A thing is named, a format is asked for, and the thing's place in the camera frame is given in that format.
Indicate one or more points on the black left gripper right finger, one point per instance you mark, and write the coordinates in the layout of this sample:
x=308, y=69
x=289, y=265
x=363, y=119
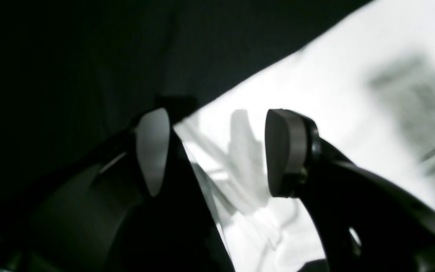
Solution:
x=365, y=222

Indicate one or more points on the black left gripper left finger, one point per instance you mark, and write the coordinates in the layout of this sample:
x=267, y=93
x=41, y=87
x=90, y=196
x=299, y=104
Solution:
x=137, y=207

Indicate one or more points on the white printed t-shirt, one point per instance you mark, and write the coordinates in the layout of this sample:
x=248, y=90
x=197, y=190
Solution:
x=368, y=83

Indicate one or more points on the black table cloth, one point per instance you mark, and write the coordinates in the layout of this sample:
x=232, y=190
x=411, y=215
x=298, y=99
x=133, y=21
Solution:
x=76, y=73

